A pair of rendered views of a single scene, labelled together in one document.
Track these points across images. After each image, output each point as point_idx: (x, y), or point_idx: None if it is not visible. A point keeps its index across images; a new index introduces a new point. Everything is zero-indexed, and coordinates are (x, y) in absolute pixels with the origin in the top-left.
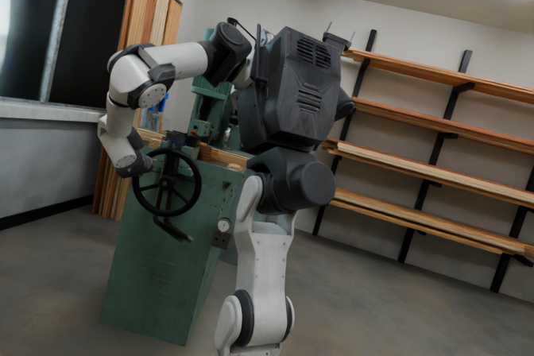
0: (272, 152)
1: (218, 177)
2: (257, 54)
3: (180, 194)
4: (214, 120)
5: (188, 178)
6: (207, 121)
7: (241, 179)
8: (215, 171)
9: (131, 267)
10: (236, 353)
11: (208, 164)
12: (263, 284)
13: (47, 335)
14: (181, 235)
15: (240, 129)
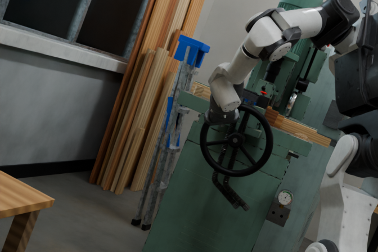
0: (371, 115)
1: (283, 145)
2: (365, 23)
3: (248, 154)
4: (280, 83)
5: (251, 142)
6: (271, 83)
7: (309, 150)
8: (282, 138)
9: (172, 230)
10: None
11: (275, 129)
12: (348, 235)
13: None
14: (239, 201)
15: (337, 91)
